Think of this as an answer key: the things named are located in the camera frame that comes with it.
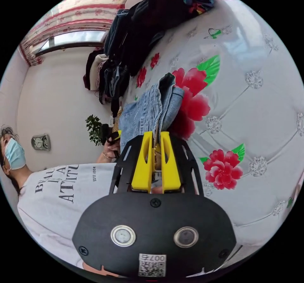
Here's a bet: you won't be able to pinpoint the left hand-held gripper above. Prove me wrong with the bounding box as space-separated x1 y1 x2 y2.
100 112 123 145

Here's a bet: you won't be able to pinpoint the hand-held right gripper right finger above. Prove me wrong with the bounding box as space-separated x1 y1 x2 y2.
161 131 182 193

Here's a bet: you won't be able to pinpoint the green potted plant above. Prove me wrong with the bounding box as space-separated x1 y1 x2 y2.
85 114 103 146

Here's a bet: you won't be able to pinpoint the light blue jeans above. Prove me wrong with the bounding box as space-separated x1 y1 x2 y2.
118 72 186 150

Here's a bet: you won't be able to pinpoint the wall clock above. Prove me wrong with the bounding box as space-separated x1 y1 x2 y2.
31 133 51 151

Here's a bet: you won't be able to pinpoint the bed with floral quilt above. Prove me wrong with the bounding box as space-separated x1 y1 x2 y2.
120 0 304 272

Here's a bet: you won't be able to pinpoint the person's right hand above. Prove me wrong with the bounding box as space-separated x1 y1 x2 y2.
82 261 129 278

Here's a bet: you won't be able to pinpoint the pink floral striped curtain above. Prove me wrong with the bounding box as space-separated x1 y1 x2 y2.
18 0 139 66

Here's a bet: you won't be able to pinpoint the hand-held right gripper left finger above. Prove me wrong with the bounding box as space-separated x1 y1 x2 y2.
131 132 153 191

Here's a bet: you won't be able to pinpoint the person's body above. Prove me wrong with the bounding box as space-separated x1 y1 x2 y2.
0 125 119 272

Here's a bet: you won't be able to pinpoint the window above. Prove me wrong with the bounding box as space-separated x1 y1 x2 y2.
35 29 108 57

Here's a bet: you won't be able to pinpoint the person's left hand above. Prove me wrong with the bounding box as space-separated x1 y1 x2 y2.
103 141 122 163

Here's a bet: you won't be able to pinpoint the pile of clothes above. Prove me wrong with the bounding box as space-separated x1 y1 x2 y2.
82 0 215 105

